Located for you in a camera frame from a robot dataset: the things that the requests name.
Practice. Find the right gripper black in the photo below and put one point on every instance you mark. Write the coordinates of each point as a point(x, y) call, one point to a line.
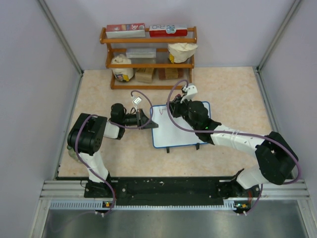
point(175, 106)

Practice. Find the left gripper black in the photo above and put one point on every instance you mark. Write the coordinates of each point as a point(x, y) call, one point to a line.
point(140, 114)

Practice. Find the blue framed whiteboard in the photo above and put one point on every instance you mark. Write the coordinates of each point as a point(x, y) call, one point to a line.
point(167, 135)

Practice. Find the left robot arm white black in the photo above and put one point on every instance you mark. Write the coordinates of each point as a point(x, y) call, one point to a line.
point(86, 136)

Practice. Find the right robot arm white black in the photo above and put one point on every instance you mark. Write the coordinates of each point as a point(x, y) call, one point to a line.
point(275, 159)

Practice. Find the reddish brown block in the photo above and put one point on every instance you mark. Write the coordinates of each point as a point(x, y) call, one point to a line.
point(170, 73)

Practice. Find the tan brown block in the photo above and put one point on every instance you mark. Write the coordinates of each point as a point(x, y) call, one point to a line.
point(144, 75)

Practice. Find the wooden three-tier shelf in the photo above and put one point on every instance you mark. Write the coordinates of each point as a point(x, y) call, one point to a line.
point(117, 46)

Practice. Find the cream paper bag upper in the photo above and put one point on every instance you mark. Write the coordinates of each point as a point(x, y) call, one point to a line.
point(180, 52)

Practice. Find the white flour bag lower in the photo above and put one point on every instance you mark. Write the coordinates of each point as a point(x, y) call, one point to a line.
point(122, 74)

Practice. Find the red white box right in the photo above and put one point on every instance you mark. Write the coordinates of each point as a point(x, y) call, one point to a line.
point(168, 30)

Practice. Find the red white box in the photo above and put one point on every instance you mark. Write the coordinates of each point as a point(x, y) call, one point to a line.
point(168, 30)
point(133, 30)

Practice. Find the clear glass bottle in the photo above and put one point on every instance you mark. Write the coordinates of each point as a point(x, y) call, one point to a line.
point(72, 154)

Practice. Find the red white box left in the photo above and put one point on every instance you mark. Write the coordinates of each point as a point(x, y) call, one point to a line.
point(133, 30)

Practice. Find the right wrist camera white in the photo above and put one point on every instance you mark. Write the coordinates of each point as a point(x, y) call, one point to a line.
point(189, 91)

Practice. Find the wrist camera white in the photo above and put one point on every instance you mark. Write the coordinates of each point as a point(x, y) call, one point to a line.
point(189, 91)
point(136, 101)

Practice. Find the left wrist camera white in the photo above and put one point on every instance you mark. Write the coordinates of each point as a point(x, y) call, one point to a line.
point(136, 101)

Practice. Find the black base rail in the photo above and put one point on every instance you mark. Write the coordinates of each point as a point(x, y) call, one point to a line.
point(169, 191)

